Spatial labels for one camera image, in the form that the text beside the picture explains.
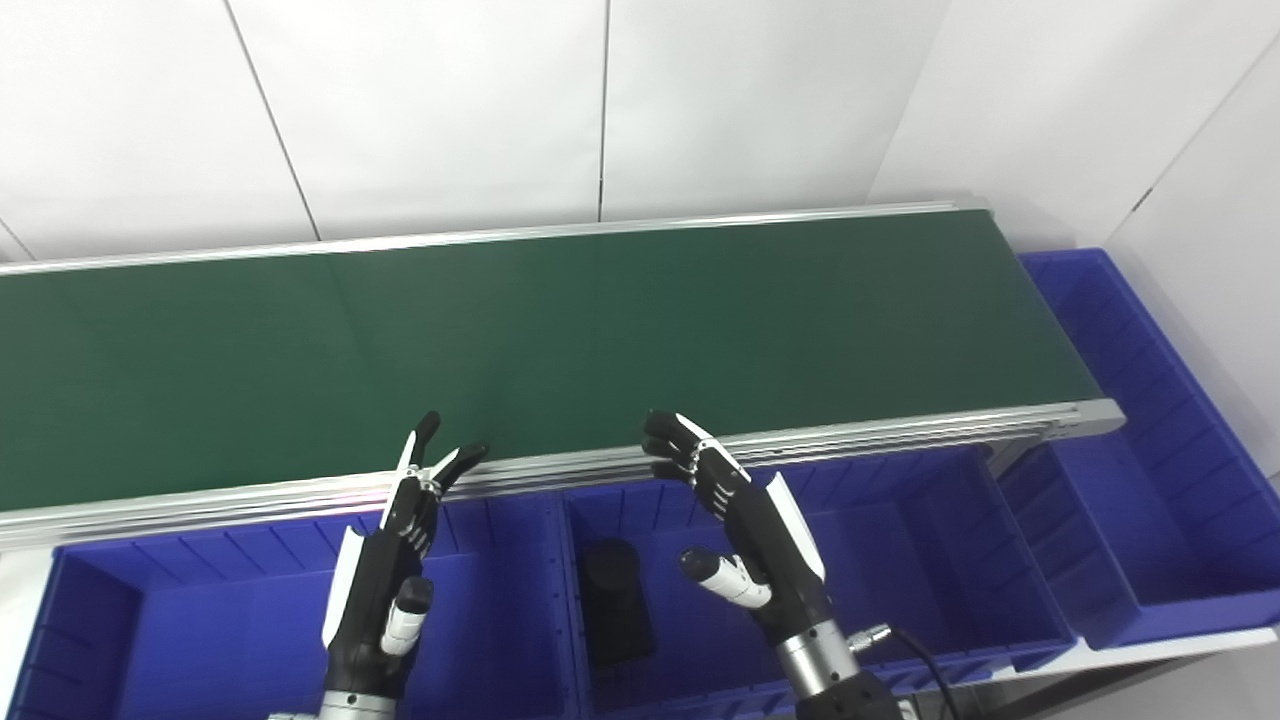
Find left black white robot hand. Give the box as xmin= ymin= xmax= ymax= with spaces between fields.
xmin=319 ymin=410 xmax=490 ymax=703

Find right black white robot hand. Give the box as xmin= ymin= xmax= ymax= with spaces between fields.
xmin=641 ymin=409 xmax=835 ymax=648

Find blue plastic bin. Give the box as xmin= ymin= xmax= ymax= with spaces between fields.
xmin=0 ymin=495 xmax=583 ymax=720
xmin=558 ymin=444 xmax=1083 ymax=720
xmin=998 ymin=247 xmax=1280 ymax=652

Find aluminium conveyor leg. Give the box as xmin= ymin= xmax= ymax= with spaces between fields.
xmin=984 ymin=433 xmax=1053 ymax=479

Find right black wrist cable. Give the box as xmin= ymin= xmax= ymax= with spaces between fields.
xmin=847 ymin=622 xmax=967 ymax=720

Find green conveyor belt aluminium frame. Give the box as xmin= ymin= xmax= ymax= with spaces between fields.
xmin=0 ymin=198 xmax=1127 ymax=553

